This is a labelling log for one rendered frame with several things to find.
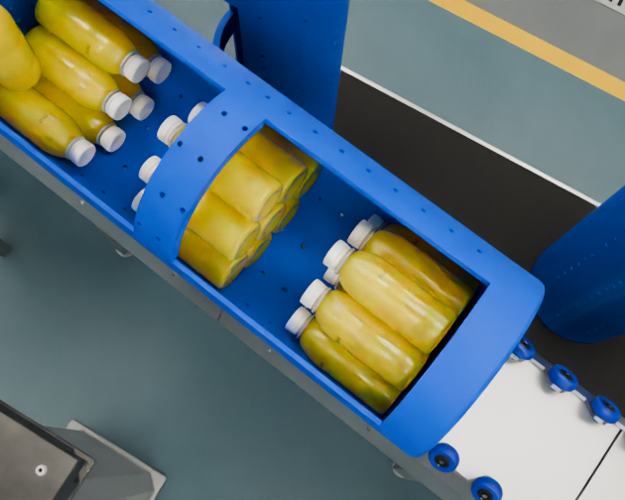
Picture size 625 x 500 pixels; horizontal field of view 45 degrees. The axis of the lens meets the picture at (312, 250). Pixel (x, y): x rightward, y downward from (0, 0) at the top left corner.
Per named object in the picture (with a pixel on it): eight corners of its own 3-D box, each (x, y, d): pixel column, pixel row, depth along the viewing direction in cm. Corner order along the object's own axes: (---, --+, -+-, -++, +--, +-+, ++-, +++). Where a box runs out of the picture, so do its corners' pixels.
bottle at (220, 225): (268, 221, 104) (179, 153, 106) (250, 227, 97) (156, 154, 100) (244, 258, 106) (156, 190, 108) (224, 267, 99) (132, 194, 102)
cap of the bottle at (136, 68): (144, 51, 108) (153, 58, 108) (138, 72, 111) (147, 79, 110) (126, 58, 105) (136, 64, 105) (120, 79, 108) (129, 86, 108)
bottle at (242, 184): (268, 217, 103) (178, 149, 106) (291, 180, 100) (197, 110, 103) (246, 229, 97) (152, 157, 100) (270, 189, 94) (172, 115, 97)
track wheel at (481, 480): (506, 499, 104) (510, 489, 105) (479, 478, 104) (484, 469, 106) (488, 514, 107) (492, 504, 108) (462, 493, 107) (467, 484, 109)
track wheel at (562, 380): (570, 398, 109) (579, 388, 108) (545, 379, 110) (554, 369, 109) (572, 385, 113) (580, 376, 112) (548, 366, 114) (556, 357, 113)
